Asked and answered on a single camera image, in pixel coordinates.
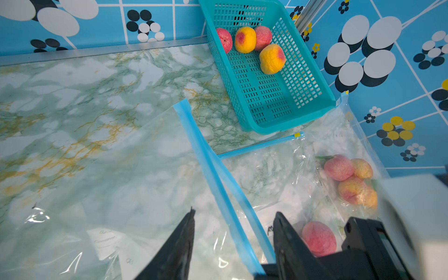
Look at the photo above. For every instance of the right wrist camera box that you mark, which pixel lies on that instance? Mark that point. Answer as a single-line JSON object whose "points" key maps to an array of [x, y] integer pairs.
{"points": [[414, 212]]}

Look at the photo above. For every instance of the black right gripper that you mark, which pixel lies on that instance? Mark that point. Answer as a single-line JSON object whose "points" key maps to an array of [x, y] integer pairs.
{"points": [[367, 254]]}

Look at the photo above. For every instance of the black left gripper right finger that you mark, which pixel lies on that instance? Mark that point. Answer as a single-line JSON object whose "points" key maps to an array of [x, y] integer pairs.
{"points": [[294, 260]]}

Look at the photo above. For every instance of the orange red peach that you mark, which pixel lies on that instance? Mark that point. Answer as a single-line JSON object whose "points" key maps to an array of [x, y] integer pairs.
{"points": [[272, 59]]}

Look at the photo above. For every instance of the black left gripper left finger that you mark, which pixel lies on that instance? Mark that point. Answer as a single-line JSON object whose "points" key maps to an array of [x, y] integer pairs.
{"points": [[172, 261]]}

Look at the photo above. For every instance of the teal plastic basket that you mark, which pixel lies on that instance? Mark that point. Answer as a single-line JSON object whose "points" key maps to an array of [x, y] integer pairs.
{"points": [[263, 103]]}

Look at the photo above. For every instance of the clear zip-top bag blue zipper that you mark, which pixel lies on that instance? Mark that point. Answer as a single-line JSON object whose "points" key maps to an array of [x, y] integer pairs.
{"points": [[290, 168]]}

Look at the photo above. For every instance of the red yellow peach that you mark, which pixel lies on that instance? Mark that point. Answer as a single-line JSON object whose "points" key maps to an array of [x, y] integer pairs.
{"points": [[353, 190]]}

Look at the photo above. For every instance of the yellow peach in basket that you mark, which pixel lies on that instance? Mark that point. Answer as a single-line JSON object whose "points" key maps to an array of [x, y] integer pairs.
{"points": [[245, 40]]}

